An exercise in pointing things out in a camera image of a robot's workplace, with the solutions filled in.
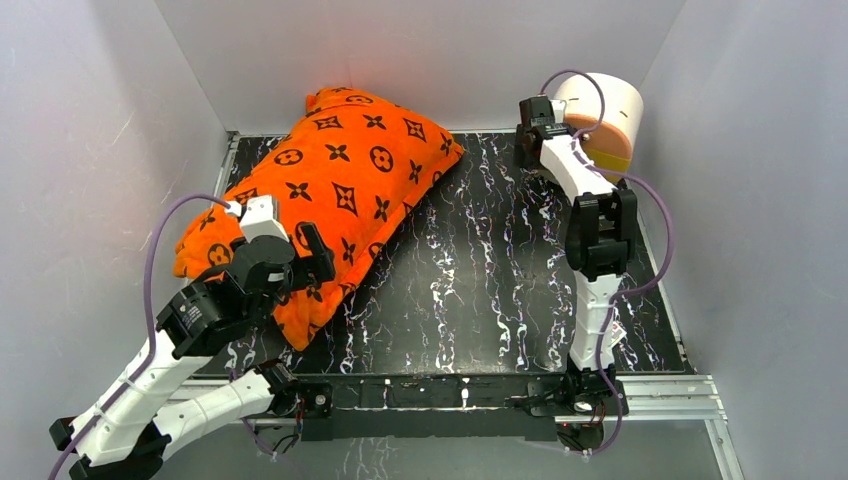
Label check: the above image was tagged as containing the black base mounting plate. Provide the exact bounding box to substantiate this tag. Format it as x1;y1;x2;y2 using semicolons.
235;370;627;444

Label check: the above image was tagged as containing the white cylinder with coloured lid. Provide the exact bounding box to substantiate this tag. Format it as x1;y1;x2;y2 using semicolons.
552;72;644;184

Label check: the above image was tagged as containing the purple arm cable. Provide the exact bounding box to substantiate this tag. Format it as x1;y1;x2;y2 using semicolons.
46;193;243;480
539;69;676;458

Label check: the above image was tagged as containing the orange patterned plush pillowcase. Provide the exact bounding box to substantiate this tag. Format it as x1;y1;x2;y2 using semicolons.
173;87;463;350

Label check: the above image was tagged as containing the red white label tag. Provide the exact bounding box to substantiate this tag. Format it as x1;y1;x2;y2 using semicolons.
610;321;627;347

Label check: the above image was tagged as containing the aluminium front rail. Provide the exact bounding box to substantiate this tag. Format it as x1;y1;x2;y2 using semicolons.
129;374;729;425

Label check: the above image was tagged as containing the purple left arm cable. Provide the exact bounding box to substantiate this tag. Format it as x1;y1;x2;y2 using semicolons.
46;193;243;480

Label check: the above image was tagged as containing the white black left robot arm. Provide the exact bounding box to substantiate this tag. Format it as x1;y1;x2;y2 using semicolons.
49;222;335;479

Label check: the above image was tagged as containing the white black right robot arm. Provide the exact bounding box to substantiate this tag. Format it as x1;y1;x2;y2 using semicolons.
516;95;637;414

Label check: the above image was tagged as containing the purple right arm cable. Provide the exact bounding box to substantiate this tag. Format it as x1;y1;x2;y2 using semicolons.
539;69;676;458

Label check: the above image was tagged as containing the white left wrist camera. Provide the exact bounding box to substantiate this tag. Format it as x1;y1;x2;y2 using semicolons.
239;195;289;242

